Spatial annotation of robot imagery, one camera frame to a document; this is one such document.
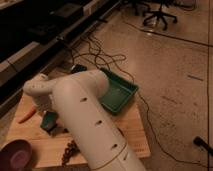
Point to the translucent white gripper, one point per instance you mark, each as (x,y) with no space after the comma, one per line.
(43,104)

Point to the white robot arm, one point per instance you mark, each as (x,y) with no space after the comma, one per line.
(75,98)

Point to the teal sponge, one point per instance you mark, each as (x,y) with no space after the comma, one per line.
(49,121)

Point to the purple bowl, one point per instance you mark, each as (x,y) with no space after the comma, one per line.
(15,155)

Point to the orange carrot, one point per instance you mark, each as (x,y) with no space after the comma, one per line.
(28,115)

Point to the wooden board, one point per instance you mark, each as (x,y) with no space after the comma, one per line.
(48,150)

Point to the bunch of dark grapes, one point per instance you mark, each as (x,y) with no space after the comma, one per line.
(70,151)

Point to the green plastic tray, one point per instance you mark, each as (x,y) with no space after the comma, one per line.
(119,93)

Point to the black office chair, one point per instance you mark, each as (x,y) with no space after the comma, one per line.
(159,14)

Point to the black object on floor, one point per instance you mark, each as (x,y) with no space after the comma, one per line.
(200,142)

